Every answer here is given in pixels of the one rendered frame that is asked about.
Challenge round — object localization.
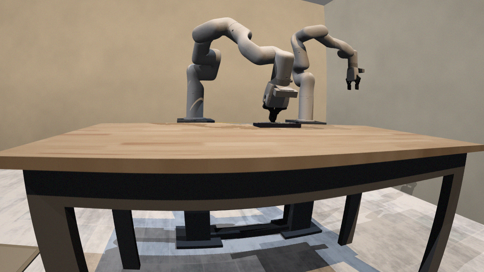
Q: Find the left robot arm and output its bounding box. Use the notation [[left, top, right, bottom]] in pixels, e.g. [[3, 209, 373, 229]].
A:
[[291, 25, 358, 122]]

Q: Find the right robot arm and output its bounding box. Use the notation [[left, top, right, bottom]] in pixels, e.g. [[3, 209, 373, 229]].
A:
[[184, 17, 298, 120]]

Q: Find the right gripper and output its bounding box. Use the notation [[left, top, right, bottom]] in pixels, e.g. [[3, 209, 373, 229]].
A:
[[262, 81, 290, 122]]

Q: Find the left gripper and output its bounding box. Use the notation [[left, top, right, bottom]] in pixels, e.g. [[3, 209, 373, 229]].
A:
[[346, 66, 361, 90]]

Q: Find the dark grey keyboard case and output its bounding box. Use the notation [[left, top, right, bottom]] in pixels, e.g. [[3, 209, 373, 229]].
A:
[[253, 122, 301, 128]]

